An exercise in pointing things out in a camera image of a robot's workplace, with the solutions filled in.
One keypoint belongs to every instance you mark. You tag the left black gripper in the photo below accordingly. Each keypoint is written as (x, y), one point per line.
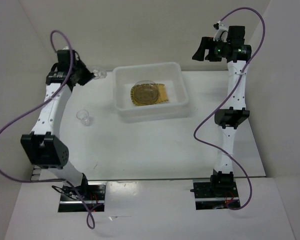
(88, 75)

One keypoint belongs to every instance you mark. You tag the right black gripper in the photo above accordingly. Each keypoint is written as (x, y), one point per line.
(206, 42)

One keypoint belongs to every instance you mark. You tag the small clear glass cup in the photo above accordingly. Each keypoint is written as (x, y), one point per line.
(84, 117)
(98, 72)

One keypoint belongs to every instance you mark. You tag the clear glass plate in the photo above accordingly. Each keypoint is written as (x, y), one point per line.
(144, 93)

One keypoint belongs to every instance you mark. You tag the bamboo woven tray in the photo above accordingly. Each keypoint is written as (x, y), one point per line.
(163, 96)

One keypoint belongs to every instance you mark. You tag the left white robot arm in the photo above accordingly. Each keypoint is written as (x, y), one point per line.
(42, 145)

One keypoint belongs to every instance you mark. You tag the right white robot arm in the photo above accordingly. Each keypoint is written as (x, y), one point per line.
(228, 116)

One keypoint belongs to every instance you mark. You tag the white plastic bin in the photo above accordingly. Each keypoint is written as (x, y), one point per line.
(168, 73)

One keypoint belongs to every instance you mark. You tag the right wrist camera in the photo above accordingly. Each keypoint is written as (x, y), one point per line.
(221, 32)

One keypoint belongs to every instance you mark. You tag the aluminium table rail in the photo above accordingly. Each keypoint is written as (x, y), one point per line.
(36, 173)

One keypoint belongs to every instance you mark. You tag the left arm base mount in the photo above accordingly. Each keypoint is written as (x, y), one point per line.
(94, 197)

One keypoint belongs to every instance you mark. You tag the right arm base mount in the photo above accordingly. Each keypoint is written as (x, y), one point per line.
(208, 198)

